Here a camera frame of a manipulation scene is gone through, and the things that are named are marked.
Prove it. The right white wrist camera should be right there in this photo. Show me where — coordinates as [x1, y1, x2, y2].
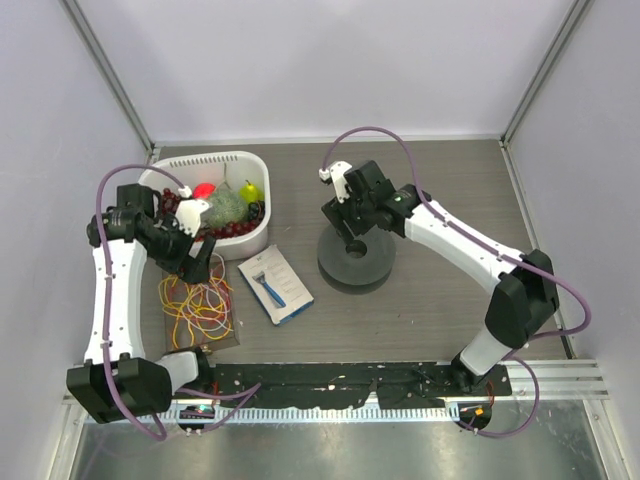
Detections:
[318, 161, 352, 203]

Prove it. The black mounting base plate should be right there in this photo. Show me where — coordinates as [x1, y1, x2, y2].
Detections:
[187, 362, 512, 410]

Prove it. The red apple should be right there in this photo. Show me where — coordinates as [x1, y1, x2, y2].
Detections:
[193, 182, 216, 199]

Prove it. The red cable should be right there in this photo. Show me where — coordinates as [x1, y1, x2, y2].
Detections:
[169, 277, 234, 321]

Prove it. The dark red grape bunch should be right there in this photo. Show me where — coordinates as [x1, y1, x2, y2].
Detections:
[159, 188, 181, 214]

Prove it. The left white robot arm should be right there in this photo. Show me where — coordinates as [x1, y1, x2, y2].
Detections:
[66, 184, 216, 424]

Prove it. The green netted melon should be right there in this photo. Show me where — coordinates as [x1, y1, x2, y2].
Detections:
[202, 190, 248, 228]

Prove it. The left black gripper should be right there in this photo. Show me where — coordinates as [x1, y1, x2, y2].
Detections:
[146, 213, 215, 284]

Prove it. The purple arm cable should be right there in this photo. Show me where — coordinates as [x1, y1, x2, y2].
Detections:
[95, 164, 262, 442]
[322, 126, 593, 437]

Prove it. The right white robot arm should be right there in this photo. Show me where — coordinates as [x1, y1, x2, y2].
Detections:
[318, 161, 559, 395]

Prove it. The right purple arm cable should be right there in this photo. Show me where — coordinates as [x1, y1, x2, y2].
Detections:
[322, 126, 593, 437]

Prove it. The razor in white box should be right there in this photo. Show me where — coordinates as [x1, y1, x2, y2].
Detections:
[238, 245, 314, 326]

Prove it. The clear tray of cables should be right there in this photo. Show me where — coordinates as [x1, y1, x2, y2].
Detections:
[157, 261, 236, 353]

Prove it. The aluminium rail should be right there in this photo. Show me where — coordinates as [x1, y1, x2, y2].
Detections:
[505, 359, 609, 400]

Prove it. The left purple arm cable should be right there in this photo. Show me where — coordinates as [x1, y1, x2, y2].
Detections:
[95, 164, 262, 442]

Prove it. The grey perforated cable spool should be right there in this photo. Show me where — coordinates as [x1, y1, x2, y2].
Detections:
[317, 226, 396, 295]

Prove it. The red grape string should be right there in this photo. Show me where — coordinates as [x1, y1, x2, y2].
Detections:
[197, 219, 259, 243]

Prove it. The white slotted cable duct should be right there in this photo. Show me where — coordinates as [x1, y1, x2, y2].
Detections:
[87, 402, 460, 422]

